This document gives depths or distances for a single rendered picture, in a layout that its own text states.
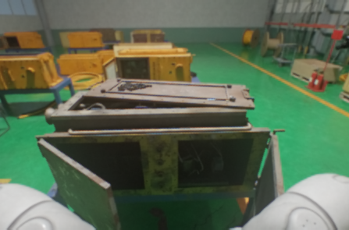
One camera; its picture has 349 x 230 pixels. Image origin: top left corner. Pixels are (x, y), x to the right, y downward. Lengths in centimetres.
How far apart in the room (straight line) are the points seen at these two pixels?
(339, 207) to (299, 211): 12
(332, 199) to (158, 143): 94
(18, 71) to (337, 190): 467
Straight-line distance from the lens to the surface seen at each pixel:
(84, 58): 750
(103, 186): 94
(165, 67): 379
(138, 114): 121
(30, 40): 1148
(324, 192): 54
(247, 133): 131
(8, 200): 55
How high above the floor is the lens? 189
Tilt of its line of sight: 28 degrees down
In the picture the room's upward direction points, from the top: straight up
